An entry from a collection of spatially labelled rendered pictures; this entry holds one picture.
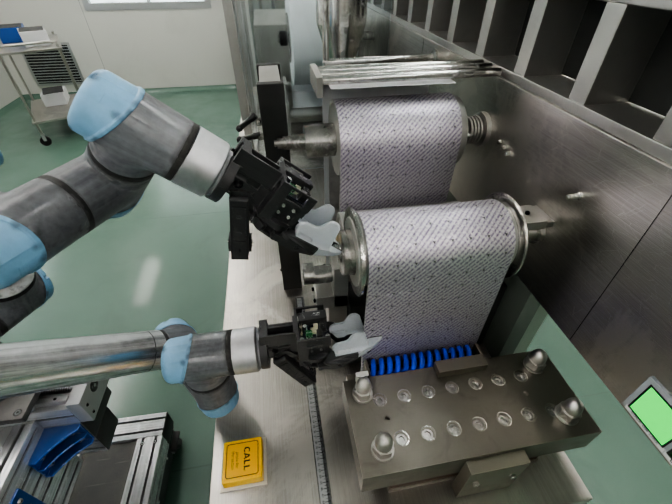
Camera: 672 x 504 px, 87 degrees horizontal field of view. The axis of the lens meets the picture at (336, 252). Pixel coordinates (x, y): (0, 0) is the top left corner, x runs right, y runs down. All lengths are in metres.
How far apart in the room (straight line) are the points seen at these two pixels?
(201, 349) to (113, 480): 1.10
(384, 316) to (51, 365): 0.50
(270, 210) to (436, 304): 0.33
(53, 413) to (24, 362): 0.54
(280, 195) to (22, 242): 0.26
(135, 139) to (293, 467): 0.60
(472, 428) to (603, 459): 1.40
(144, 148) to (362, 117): 0.40
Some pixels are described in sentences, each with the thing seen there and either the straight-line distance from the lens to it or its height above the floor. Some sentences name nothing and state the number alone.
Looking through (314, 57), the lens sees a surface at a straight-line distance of 1.45.
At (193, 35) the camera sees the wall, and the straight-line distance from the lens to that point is 6.08.
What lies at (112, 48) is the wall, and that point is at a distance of 6.37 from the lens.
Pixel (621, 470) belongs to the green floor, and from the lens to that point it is 2.07.
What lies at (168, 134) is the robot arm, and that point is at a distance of 0.44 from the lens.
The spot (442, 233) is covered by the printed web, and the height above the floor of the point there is 1.30.
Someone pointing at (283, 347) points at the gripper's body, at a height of 1.12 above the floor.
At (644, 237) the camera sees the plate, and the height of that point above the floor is 1.36.
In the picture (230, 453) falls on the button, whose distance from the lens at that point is 0.77.
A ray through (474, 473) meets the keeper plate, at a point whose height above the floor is 1.02.
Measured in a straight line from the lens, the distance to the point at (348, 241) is 0.55.
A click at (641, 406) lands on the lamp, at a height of 1.18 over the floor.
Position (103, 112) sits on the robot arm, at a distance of 0.44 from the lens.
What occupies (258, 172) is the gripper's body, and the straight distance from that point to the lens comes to 0.46.
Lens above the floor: 1.63
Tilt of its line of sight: 40 degrees down
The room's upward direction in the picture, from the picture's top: straight up
